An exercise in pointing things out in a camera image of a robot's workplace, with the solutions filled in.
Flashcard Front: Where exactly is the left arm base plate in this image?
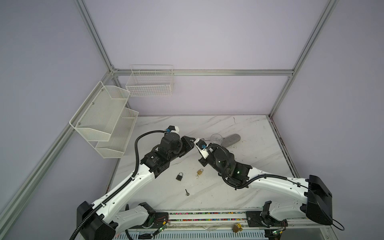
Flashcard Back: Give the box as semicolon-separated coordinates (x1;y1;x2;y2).
140;212;169;229

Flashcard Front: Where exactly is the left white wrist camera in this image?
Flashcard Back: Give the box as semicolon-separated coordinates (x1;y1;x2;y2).
166;126;180;134

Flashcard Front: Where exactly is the black corrugated cable left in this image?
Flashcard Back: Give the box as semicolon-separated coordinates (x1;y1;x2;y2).
69;129;167;240

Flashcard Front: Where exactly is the white two-tier mesh shelf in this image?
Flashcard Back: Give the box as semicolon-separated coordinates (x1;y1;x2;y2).
69;82;139;159

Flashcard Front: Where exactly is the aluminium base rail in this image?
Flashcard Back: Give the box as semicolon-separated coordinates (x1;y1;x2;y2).
112;210;337;240

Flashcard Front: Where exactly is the clear plastic cup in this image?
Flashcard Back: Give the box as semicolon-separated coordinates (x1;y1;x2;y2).
210;134;224;145

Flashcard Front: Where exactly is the dark grey padlock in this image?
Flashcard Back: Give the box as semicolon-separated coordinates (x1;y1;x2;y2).
176;172;184;181

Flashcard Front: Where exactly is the white wire basket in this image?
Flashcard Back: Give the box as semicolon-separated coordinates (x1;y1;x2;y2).
126;65;174;97

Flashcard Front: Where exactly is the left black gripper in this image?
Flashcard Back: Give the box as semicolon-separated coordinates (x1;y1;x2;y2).
168;135;196;162

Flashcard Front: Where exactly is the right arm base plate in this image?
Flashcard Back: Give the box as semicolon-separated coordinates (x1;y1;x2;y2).
246;211;288;228

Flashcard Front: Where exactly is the aluminium frame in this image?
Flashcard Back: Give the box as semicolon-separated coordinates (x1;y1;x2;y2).
1;1;326;210

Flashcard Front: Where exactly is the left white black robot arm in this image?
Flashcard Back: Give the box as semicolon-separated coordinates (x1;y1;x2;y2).
70;126;196;240

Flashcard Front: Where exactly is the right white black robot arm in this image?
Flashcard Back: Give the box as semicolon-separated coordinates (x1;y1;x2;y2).
195;141;334;226

